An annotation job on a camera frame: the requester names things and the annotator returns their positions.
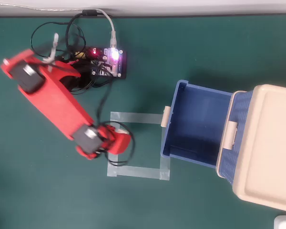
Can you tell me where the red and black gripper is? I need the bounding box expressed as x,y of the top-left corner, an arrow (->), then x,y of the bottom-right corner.
72,124 -> 132,160

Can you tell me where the translucent tape strip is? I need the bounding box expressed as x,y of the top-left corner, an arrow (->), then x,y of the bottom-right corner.
106,164 -> 170,181
106,112 -> 122,177
159,124 -> 171,181
110,111 -> 164,125

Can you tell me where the beige plastic drawer cabinet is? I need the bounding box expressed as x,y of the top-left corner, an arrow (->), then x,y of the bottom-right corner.
216,83 -> 286,214

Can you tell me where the blue woven drawer taped handle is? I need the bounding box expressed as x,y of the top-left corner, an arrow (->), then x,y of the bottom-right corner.
159,80 -> 235,169

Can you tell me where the white cable tie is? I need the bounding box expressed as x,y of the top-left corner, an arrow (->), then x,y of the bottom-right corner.
43,32 -> 60,72

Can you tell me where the controller board on black plate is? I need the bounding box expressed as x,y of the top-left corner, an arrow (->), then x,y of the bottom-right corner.
85,46 -> 129,80

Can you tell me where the grey USB cable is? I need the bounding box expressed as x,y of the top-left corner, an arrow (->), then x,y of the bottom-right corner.
0,1 -> 119,48

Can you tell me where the black cable with ferrite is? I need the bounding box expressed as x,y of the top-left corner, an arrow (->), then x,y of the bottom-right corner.
66,9 -> 112,56

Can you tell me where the black motor cable bundle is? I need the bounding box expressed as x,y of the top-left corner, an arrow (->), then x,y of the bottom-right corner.
30,21 -> 136,167

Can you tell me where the blue woven drawer plain handle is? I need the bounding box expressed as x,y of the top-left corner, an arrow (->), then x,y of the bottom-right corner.
218,91 -> 254,187

